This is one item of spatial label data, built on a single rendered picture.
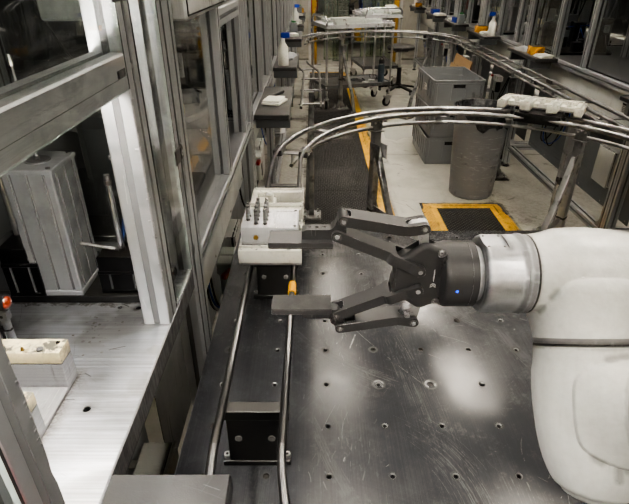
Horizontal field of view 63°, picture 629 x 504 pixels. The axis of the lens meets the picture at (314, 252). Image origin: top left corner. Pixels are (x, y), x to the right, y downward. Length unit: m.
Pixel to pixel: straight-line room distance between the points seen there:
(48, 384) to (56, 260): 0.23
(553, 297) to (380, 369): 0.59
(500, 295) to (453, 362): 0.60
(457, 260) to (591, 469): 0.24
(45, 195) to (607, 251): 0.78
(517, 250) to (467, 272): 0.06
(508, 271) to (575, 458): 0.20
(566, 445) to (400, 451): 0.43
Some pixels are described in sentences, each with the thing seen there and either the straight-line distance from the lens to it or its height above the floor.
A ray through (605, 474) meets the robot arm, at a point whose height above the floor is 0.99.
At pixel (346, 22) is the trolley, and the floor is 0.90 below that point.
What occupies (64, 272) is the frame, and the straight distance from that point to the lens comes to 0.97.
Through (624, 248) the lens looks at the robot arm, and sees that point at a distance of 0.63.
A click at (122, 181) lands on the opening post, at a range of 0.78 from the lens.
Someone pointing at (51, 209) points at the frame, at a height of 1.09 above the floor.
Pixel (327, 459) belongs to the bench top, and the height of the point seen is 0.68.
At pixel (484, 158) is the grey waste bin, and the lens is 3.61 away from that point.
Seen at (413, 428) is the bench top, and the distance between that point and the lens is 1.02.
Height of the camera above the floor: 1.43
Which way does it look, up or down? 29 degrees down
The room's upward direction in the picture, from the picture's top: straight up
